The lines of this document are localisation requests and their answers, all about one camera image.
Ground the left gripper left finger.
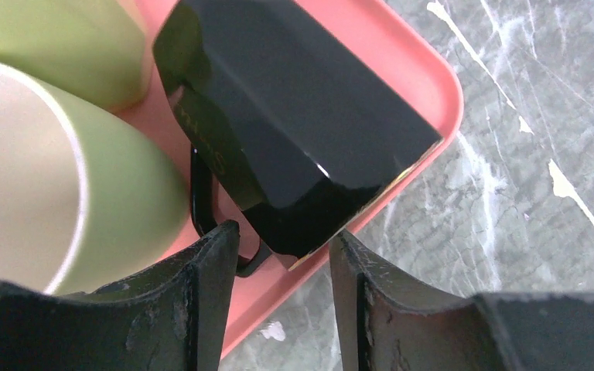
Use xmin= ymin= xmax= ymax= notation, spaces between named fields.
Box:
xmin=0 ymin=221 xmax=240 ymax=370

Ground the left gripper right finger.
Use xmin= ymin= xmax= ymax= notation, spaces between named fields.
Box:
xmin=329 ymin=231 xmax=594 ymax=370

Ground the black mug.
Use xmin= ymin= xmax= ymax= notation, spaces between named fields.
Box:
xmin=152 ymin=1 xmax=443 ymax=277

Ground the green mug front middle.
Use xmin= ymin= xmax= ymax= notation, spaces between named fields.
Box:
xmin=0 ymin=63 xmax=188 ymax=295

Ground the green mug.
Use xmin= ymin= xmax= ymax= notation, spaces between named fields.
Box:
xmin=0 ymin=0 xmax=152 ymax=111
xmin=0 ymin=63 xmax=188 ymax=295

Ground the green mug back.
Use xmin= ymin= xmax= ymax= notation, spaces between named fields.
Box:
xmin=0 ymin=0 xmax=152 ymax=111

